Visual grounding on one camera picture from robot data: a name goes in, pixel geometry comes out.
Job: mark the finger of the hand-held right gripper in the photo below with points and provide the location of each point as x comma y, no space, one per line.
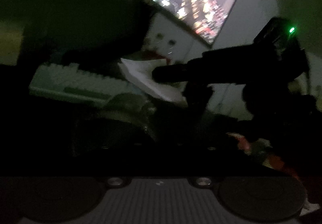
201,69

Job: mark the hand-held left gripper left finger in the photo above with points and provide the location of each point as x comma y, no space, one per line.
140,139

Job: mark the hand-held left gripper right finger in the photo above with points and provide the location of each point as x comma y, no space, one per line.
182,141

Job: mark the round glass container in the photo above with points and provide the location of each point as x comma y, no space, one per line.
120,113

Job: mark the white paper tissue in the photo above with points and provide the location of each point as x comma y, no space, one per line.
140,70

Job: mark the computer monitor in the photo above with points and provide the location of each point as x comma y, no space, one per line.
196,0

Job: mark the white keyboard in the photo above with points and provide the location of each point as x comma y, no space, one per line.
75,78

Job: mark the printed cloth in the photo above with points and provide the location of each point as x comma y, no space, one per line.
274,158

